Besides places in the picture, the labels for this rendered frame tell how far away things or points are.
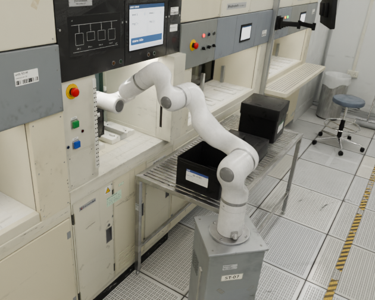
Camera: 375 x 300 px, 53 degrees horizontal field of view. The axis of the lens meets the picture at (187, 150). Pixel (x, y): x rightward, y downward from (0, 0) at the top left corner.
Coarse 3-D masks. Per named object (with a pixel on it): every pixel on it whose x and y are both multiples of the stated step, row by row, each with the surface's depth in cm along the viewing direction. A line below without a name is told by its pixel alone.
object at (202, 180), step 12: (204, 144) 225; (180, 156) 207; (192, 156) 219; (204, 156) 228; (216, 156) 223; (180, 168) 206; (192, 168) 201; (204, 168) 197; (216, 168) 223; (180, 180) 209; (192, 180) 204; (204, 180) 199; (216, 180) 195; (204, 192) 202; (216, 192) 198
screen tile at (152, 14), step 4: (148, 12) 188; (152, 12) 191; (156, 12) 193; (148, 16) 189; (152, 16) 191; (156, 16) 194; (160, 16) 197; (148, 20) 190; (160, 20) 198; (148, 24) 190; (152, 24) 193; (156, 24) 196; (160, 24) 199; (148, 28) 191; (152, 28) 194; (156, 28) 197; (160, 28) 200; (148, 32) 192
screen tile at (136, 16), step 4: (132, 12) 178; (136, 12) 180; (140, 12) 183; (132, 16) 178; (136, 16) 181; (140, 16) 184; (144, 16) 186; (132, 20) 179; (136, 20) 182; (140, 20) 184; (144, 20) 187; (144, 24) 188; (132, 28) 181; (136, 28) 184; (140, 28) 186; (144, 28) 188; (132, 32) 182; (136, 32) 184; (140, 32) 187; (144, 32) 189
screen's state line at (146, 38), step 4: (144, 36) 190; (148, 36) 193; (152, 36) 196; (156, 36) 199; (160, 36) 202; (132, 40) 184; (136, 40) 186; (140, 40) 189; (144, 40) 191; (148, 40) 194; (152, 40) 197; (132, 44) 184; (136, 44) 187
